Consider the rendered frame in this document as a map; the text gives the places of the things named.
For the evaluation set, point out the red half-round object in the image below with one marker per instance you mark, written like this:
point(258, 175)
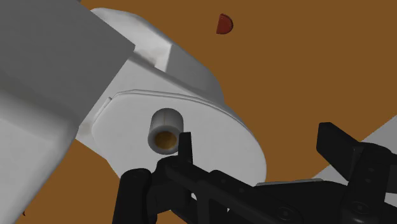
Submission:
point(224, 24)

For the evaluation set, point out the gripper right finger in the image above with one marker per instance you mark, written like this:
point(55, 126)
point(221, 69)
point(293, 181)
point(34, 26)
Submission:
point(363, 173)

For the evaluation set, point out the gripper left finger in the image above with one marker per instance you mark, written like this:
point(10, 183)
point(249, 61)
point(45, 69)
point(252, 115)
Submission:
point(173, 176)

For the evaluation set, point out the grey toilet paper roll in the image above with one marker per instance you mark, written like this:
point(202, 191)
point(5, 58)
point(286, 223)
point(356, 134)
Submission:
point(166, 130)

